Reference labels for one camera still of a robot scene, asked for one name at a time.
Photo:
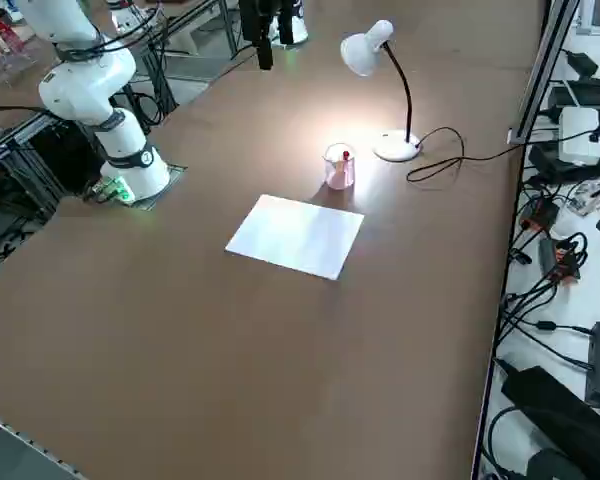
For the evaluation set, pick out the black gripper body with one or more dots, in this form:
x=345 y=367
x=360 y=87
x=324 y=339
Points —
x=257 y=20

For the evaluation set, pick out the white desk lamp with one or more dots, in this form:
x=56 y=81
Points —
x=365 y=50

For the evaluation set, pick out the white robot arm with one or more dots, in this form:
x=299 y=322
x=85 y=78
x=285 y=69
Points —
x=301 y=27
x=85 y=85

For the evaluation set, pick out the white round machine base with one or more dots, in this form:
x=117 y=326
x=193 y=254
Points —
x=132 y=15

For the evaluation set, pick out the red capped marker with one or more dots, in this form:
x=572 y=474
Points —
x=345 y=154

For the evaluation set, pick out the clear plastic pen cup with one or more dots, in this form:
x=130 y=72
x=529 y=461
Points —
x=337 y=177

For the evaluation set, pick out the white paper sheet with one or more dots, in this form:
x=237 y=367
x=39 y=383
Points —
x=295 y=235

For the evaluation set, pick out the black power adapter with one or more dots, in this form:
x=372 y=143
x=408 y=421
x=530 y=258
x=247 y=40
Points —
x=582 y=62

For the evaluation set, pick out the black flat box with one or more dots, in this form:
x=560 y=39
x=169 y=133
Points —
x=585 y=94

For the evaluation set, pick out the white plastic box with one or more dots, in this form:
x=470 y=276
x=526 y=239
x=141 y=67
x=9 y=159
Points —
x=580 y=135

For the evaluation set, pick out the black and red electronic box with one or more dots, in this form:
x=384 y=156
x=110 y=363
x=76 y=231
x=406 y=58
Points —
x=540 y=212

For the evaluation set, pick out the printed colourful card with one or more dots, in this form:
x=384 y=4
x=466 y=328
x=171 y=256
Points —
x=597 y=197

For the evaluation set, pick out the black and orange electronic box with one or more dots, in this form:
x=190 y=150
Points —
x=560 y=260

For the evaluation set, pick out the aluminium profile post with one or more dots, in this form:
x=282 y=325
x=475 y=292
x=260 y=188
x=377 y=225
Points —
x=540 y=75

